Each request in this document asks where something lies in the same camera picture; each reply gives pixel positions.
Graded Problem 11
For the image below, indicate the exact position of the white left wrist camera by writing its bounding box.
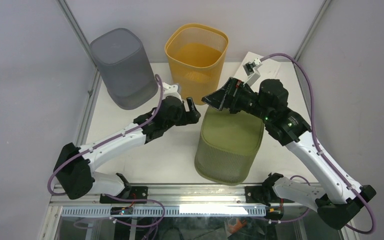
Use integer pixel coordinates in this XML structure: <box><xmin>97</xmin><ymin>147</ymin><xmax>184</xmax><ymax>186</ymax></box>
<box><xmin>162</xmin><ymin>82</ymin><xmax>182</xmax><ymax>100</ymax></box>

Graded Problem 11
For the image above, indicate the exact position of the green slatted bin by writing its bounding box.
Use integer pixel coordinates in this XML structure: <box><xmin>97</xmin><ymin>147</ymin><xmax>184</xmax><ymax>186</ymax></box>
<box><xmin>194</xmin><ymin>107</ymin><xmax>265</xmax><ymax>186</ymax></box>

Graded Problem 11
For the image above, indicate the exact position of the orange object under table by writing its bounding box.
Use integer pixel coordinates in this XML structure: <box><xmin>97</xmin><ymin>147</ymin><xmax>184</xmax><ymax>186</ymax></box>
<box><xmin>227</xmin><ymin>217</ymin><xmax>247</xmax><ymax>234</ymax></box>

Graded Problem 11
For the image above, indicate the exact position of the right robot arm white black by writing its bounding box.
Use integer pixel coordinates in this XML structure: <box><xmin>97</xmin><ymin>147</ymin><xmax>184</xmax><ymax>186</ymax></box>
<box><xmin>202</xmin><ymin>77</ymin><xmax>376</xmax><ymax>230</ymax></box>

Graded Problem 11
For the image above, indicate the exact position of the white perforated plastic basket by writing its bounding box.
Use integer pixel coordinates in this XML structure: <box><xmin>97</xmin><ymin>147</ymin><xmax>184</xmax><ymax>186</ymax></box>
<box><xmin>233</xmin><ymin>51</ymin><xmax>281</xmax><ymax>89</ymax></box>

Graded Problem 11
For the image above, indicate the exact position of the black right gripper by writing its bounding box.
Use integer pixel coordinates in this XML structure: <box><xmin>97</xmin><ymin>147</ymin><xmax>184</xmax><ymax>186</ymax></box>
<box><xmin>201</xmin><ymin>77</ymin><xmax>273</xmax><ymax>122</ymax></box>

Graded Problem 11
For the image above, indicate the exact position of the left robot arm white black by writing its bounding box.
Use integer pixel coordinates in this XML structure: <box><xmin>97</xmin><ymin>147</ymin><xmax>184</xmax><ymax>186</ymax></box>
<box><xmin>54</xmin><ymin>96</ymin><xmax>201</xmax><ymax>203</ymax></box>

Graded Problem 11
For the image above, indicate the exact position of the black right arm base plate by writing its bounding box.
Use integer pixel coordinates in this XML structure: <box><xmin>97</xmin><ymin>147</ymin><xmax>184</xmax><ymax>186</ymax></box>
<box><xmin>244</xmin><ymin>185</ymin><xmax>270</xmax><ymax>206</ymax></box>

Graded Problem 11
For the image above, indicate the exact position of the white slotted cable duct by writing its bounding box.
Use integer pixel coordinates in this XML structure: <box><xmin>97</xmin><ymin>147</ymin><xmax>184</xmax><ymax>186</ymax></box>
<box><xmin>61</xmin><ymin>203</ymin><xmax>266</xmax><ymax>218</ymax></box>

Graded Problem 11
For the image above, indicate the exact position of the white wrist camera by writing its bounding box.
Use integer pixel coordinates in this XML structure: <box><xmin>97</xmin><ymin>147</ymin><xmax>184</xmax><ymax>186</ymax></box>
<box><xmin>242</xmin><ymin>58</ymin><xmax>262</xmax><ymax>87</ymax></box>
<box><xmin>162</xmin><ymin>82</ymin><xmax>182</xmax><ymax>100</ymax></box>

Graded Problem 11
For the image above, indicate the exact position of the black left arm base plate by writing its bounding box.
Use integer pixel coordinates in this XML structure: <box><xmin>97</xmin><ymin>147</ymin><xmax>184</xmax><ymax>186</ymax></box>
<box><xmin>99</xmin><ymin>185</ymin><xmax>149</xmax><ymax>204</ymax></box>

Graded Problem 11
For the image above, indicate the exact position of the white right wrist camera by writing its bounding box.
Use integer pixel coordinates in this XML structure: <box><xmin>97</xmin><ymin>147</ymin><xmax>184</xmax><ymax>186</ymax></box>
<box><xmin>242</xmin><ymin>58</ymin><xmax>262</xmax><ymax>87</ymax></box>

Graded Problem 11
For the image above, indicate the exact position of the yellow slatted bin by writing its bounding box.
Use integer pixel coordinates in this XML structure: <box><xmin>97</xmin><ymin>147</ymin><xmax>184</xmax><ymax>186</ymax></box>
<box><xmin>164</xmin><ymin>23</ymin><xmax>229</xmax><ymax>105</ymax></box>

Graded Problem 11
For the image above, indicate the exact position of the large grey slatted bin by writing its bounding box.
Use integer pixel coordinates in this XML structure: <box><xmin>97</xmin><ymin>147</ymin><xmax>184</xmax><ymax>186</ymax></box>
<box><xmin>89</xmin><ymin>28</ymin><xmax>159</xmax><ymax>110</ymax></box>

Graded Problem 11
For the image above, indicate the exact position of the aluminium mounting rail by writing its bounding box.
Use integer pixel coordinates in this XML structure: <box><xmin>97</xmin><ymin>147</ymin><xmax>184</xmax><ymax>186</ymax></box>
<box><xmin>50</xmin><ymin>183</ymin><xmax>322</xmax><ymax>208</ymax></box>

